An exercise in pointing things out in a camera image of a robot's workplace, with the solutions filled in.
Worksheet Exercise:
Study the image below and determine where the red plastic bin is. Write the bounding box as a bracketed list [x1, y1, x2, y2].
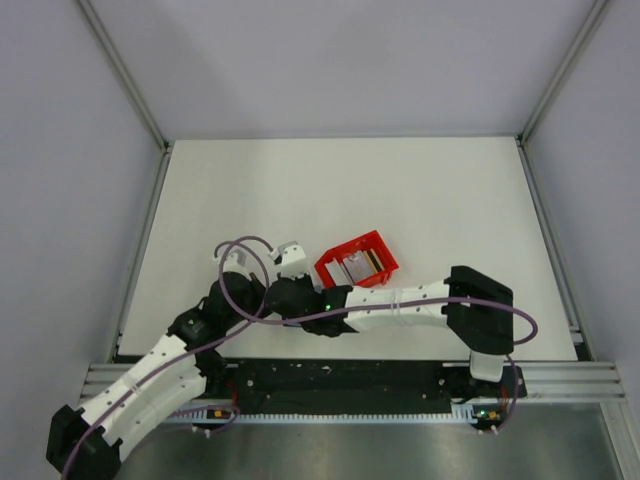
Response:
[314, 230, 399, 288]

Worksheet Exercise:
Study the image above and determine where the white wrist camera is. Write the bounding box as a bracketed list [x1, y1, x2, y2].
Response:
[270, 241, 309, 279]
[212, 249, 248, 276]

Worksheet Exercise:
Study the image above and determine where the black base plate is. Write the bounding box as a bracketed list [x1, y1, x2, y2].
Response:
[198, 358, 527, 414]

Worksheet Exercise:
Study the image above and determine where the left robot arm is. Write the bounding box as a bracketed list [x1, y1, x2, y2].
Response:
[46, 272, 267, 479]

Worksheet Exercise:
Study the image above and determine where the right aluminium frame post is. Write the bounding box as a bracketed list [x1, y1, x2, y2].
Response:
[517, 0, 614, 146]

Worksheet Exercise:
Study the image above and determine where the aluminium front rail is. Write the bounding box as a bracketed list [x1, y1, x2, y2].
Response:
[80, 361, 626, 404]

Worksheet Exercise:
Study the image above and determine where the left aluminium frame post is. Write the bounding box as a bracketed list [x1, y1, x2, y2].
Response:
[74, 0, 170, 152]

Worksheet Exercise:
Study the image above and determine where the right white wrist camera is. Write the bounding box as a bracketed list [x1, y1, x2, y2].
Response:
[270, 241, 309, 279]

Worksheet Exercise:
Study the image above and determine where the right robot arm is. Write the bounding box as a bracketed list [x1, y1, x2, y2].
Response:
[266, 266, 515, 396]

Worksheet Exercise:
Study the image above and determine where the silver patterned credit card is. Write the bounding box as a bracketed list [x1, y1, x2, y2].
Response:
[342, 251, 374, 283]

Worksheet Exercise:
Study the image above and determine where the grey slotted cable duct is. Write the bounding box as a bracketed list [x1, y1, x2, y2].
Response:
[164, 404, 506, 426]

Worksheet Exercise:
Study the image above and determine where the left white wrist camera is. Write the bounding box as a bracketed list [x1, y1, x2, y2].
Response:
[212, 249, 248, 276]

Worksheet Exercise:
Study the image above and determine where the aluminium frame post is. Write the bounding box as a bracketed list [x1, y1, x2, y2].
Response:
[74, 0, 170, 152]
[517, 0, 614, 146]

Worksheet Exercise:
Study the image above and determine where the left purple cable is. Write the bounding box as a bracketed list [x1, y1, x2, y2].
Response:
[59, 234, 281, 474]

